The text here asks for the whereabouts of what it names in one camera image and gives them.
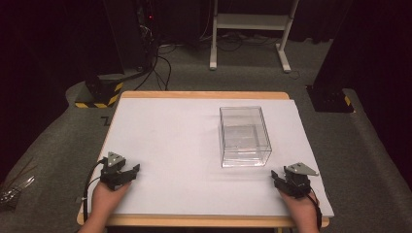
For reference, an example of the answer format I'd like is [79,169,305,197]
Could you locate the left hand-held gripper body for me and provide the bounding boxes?
[99,150,134,191]

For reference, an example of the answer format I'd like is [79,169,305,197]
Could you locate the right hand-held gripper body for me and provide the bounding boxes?
[274,162,320,199]

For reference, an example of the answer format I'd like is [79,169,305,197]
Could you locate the person's left hand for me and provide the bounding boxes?
[90,180,132,221]

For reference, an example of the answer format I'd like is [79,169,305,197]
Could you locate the person's right hand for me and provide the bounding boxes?
[279,189,321,224]

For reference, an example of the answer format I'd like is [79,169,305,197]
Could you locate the clear plastic box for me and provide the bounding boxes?
[219,105,273,169]

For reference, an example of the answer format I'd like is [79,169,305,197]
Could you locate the black stand base striped edge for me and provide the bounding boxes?
[74,73,125,110]

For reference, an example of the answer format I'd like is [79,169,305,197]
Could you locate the clear plastic wrap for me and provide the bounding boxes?
[0,156,37,208]

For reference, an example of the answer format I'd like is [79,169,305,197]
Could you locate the white metal stand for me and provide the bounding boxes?
[209,0,300,74]

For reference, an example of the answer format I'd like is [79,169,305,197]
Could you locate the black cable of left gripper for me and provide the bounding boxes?
[82,158,107,223]

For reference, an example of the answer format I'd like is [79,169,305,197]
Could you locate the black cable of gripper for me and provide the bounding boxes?
[82,158,107,223]
[305,192,324,231]

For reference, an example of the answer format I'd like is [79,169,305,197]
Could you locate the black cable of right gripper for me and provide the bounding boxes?
[305,192,324,231]

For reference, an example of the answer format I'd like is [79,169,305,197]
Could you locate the black floor cables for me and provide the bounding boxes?
[133,42,178,92]

